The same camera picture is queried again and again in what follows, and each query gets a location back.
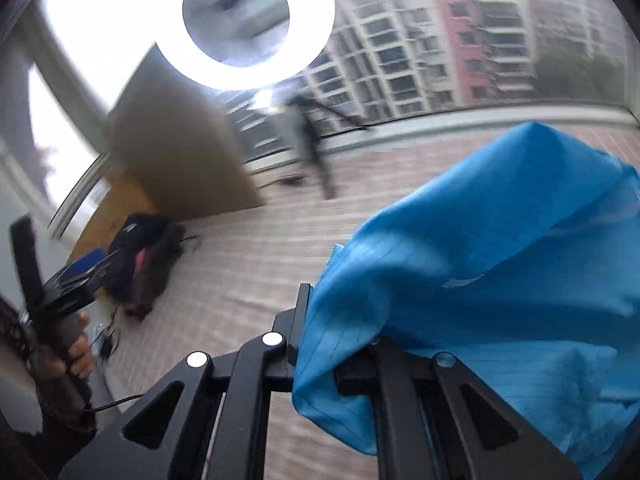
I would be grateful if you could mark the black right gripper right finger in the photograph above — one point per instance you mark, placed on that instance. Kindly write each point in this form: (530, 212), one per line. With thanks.
(435, 419)

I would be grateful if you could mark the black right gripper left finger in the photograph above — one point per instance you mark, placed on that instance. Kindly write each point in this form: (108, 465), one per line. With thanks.
(206, 418)

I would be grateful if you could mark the blue fabric garment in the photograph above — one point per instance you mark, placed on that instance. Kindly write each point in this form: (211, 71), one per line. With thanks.
(523, 262)

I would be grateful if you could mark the person's left hand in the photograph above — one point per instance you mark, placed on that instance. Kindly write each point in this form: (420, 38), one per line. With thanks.
(80, 361)

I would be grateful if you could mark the black bag on floor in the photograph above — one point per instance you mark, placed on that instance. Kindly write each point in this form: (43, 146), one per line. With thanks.
(143, 253)

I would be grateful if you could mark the brown wooden cabinet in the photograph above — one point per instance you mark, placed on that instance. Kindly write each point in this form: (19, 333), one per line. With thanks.
(172, 154)

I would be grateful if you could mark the black tripod stand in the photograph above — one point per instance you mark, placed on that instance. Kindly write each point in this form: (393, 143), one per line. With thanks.
(292, 120)

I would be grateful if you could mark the white ring light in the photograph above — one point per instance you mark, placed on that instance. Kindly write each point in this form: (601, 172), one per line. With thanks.
(242, 44)

